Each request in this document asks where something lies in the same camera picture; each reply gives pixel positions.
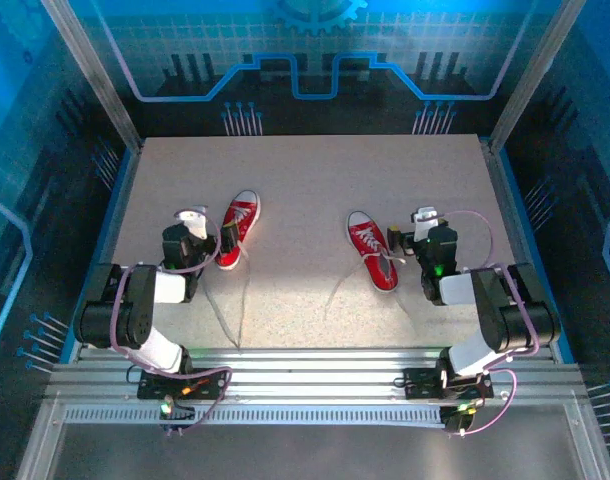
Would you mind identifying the red canvas sneaker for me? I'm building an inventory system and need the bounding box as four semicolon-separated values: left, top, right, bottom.
214;189;261;271
346;210;400;293

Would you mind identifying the black controller module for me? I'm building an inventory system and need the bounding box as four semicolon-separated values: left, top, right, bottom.
157;394;197;437
440;402;479;437

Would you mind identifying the grey metal front panel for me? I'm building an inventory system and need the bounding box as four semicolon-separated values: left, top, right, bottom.
49;424;586;480

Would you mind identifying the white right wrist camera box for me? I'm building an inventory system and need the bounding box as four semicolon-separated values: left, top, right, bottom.
410;206;449;246

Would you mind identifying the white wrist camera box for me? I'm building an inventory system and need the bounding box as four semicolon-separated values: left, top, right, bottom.
410;206;449;246
173;204;210;241

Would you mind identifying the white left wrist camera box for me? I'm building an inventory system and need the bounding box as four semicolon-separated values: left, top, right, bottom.
173;204;210;241

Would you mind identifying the aluminium table side rail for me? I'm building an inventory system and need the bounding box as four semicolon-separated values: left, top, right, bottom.
479;137;576;364
59;147;141;364

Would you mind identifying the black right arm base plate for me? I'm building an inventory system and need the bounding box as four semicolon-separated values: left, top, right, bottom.
401;366;496;401

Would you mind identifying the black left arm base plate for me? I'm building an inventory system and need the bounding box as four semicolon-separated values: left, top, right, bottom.
136;366;230;401

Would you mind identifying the aluminium rail frame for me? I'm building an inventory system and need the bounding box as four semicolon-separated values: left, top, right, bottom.
44;346;589;407

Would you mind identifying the slotted grey cable duct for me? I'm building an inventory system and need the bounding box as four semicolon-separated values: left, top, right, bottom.
63;404;451;427

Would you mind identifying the aluminium frame post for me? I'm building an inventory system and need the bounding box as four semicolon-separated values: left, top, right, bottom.
39;0;145;154
487;0;589;154

